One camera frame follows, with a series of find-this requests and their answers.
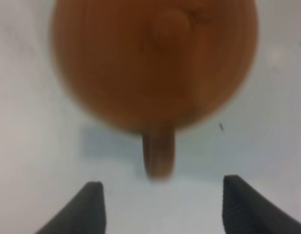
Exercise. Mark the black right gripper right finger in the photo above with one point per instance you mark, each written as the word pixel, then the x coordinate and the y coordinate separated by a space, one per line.
pixel 246 211

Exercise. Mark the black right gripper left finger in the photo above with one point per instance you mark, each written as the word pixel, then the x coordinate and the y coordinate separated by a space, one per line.
pixel 84 214

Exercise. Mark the brown clay teapot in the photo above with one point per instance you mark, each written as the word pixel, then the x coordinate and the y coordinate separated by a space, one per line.
pixel 152 67

